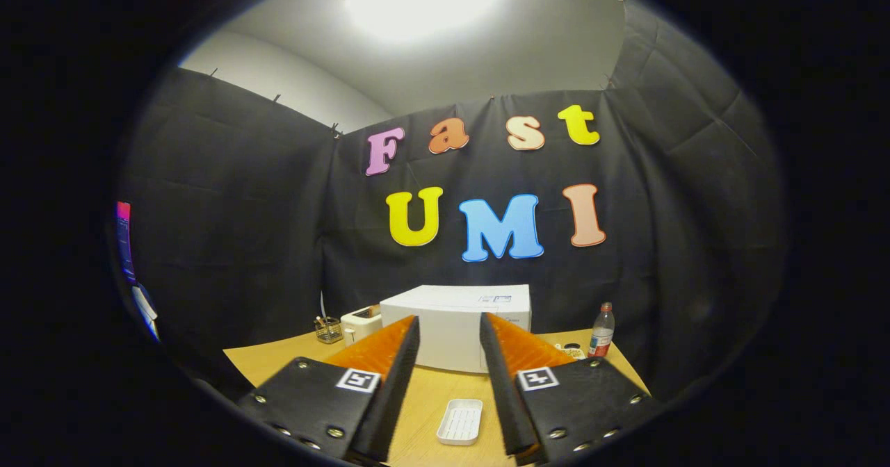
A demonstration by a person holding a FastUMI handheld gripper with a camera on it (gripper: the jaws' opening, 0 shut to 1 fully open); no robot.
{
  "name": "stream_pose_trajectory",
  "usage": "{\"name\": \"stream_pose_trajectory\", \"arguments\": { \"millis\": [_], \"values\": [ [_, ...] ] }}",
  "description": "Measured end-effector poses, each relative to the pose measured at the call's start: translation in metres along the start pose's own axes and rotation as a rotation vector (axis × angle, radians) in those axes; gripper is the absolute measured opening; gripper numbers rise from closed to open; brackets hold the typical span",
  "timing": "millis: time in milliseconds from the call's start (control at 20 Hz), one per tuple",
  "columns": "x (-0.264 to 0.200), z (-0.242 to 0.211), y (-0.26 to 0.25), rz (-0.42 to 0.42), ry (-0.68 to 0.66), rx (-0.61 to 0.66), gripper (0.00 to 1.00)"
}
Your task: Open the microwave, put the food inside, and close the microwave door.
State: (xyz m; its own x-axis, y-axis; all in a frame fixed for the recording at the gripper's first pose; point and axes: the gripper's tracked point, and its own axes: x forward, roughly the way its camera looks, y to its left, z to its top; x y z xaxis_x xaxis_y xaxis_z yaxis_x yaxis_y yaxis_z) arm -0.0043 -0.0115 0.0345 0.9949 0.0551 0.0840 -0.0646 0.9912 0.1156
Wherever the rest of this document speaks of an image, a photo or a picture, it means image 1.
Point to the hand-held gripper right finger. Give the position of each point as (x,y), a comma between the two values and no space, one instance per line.
(502,390)

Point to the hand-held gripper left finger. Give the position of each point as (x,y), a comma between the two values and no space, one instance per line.
(393,390)

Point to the white toaster oven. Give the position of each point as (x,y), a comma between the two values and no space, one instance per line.
(452,328)

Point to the white bread toaster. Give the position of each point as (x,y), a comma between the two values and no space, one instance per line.
(356,326)

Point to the small white ribbed tray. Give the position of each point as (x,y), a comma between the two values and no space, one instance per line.
(459,422)

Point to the white divided bean dish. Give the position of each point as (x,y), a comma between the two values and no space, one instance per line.
(571,354)

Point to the clear plastic water bottle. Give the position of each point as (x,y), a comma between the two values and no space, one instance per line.
(601,338)

